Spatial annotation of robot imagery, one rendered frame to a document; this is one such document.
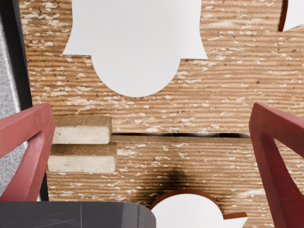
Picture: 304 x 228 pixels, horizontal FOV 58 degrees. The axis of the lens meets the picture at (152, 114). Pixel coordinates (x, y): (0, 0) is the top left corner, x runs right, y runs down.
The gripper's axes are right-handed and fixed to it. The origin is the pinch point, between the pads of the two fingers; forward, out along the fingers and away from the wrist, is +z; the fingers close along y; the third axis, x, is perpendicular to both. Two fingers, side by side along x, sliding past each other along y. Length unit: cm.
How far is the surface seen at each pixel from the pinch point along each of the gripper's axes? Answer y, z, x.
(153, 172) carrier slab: -0.2, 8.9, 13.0
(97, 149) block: 4.9, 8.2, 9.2
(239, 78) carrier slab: -7.8, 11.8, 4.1
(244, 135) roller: -9.5, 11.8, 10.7
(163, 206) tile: -1.0, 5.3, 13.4
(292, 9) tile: -11.1, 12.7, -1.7
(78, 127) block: 6.0, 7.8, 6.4
